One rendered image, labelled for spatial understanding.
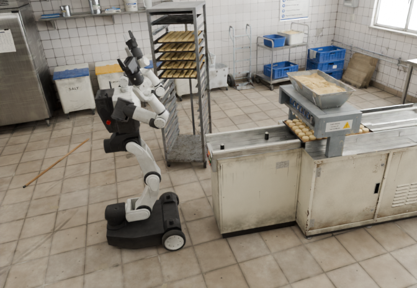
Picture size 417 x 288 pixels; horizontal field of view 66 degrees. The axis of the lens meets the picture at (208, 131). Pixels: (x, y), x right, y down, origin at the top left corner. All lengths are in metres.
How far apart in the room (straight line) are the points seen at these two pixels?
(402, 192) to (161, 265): 2.10
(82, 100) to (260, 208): 3.79
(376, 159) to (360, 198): 0.37
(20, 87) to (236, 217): 3.83
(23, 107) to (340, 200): 4.54
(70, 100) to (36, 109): 0.53
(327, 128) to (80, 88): 4.19
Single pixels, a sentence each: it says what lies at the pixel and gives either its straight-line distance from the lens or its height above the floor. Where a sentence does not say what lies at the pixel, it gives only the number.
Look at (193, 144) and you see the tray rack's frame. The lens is 4.10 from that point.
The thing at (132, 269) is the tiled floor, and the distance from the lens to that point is 2.89.
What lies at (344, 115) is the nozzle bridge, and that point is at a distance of 2.44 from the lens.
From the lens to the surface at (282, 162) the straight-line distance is 2.63.
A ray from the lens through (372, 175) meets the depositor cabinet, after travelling 2.89.
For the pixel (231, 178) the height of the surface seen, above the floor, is 0.65.
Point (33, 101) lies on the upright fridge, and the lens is 5.52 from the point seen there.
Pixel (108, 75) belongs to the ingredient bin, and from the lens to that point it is 5.56.
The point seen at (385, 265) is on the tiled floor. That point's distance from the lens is 3.05.
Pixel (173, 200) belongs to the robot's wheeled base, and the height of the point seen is 0.21.
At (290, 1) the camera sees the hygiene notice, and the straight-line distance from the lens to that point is 6.95.
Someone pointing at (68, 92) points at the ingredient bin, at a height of 0.47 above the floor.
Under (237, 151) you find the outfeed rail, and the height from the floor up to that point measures 0.88.
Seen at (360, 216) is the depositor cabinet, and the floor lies 0.18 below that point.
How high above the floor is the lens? 2.14
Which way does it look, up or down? 27 degrees down
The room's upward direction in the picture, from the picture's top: 3 degrees counter-clockwise
